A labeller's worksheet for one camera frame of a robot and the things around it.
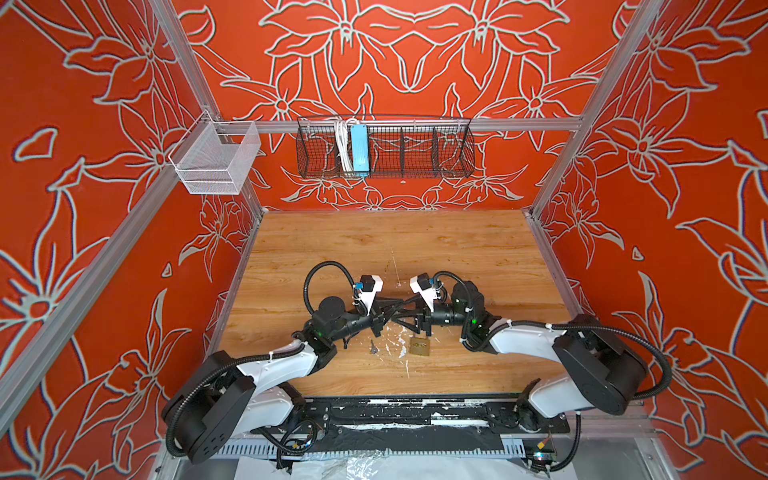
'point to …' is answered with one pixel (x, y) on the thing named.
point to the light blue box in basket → (360, 150)
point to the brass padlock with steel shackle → (419, 345)
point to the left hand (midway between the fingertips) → (402, 303)
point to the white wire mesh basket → (212, 157)
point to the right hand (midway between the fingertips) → (392, 316)
